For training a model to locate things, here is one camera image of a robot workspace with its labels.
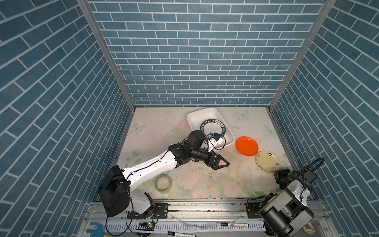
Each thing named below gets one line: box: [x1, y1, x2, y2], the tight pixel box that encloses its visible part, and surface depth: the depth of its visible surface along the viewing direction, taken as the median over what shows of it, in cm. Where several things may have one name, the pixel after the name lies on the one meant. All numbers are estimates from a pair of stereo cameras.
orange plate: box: [235, 136, 260, 157], surface depth 99 cm
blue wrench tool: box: [85, 222, 105, 237], surface depth 70 cm
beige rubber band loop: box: [302, 221, 316, 235], surface depth 69 cm
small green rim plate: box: [199, 118, 227, 137], surface depth 106 cm
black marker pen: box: [167, 231, 197, 237], surface depth 68 cm
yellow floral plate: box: [255, 150, 282, 174], surface depth 94 cm
